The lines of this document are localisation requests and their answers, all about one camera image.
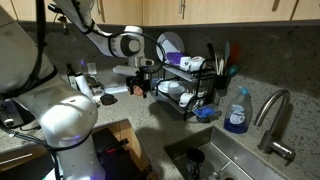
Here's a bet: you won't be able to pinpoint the black spatula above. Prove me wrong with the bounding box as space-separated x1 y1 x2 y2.
205 42 218 76

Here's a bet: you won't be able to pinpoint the blue sponge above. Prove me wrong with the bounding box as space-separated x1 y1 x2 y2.
193 104 220 123

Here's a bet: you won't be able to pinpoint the black mug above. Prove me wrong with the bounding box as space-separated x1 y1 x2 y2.
184 147 206 180

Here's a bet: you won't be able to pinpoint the blue dish soap bottle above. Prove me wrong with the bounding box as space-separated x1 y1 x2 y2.
223 86 254 135

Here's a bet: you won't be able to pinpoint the plain white mug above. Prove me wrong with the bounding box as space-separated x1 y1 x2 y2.
179 55 193 70

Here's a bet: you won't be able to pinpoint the steel gooseneck faucet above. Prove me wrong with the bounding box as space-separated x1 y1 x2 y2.
254 88 297 163

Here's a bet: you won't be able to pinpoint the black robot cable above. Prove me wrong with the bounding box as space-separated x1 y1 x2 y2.
0 0 167 180

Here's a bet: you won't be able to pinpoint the black two-tier drying rack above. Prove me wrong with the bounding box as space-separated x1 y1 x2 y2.
155 59 221 121

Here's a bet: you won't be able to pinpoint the white plates stack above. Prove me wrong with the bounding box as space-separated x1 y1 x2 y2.
157 81 186 96

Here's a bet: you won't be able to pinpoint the white cylindrical bottle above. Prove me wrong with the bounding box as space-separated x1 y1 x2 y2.
74 72 94 100

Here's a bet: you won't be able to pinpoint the wooden base cabinet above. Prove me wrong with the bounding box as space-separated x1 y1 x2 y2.
0 119 153 180

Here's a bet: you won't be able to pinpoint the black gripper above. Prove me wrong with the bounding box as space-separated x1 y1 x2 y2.
125 73 152 100

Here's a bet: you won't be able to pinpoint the small teal utensil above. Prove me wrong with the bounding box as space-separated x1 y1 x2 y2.
227 64 240 77

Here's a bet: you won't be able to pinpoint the metal drawer handle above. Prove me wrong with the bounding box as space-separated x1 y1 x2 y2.
0 152 35 166

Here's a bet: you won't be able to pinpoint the red spatula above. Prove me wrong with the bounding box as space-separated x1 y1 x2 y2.
228 43 242 68

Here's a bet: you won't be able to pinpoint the white paper sheet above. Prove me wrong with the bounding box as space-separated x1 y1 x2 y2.
104 84 130 96

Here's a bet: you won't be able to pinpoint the white utensils bundle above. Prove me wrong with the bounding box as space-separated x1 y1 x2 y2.
214 53 225 76

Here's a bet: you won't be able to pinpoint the large white plate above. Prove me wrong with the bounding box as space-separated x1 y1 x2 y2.
155 31 186 65

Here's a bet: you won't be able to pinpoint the stainless steel sink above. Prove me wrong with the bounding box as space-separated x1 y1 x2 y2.
164 126 291 180

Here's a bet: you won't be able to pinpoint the wooden wall cabinet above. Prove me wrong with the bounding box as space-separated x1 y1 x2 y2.
0 0 320 27

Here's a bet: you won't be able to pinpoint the white cup with red print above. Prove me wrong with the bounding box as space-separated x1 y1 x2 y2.
186 55 207 73

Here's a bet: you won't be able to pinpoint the teal spatula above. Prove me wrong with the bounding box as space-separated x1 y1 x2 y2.
222 40 231 68

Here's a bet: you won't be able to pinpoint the metal cabinet handle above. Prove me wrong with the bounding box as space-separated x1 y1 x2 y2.
179 0 187 16

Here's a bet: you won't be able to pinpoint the black stand with red clamps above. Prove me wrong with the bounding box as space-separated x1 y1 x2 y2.
93 128 155 180

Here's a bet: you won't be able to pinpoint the white mug lying sideways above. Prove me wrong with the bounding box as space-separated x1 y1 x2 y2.
178 92 196 109

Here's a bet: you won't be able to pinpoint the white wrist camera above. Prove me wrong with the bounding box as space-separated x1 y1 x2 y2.
112 64 141 77

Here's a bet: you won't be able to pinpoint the black utensil holder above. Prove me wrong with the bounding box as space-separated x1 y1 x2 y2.
214 74 231 91

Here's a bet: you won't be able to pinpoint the purple bowl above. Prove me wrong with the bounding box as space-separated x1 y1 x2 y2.
165 51 186 66

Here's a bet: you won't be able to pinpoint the white wall outlet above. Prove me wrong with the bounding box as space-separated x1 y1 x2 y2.
87 62 99 76

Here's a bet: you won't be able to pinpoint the dark slim bottle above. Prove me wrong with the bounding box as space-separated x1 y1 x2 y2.
66 63 78 91

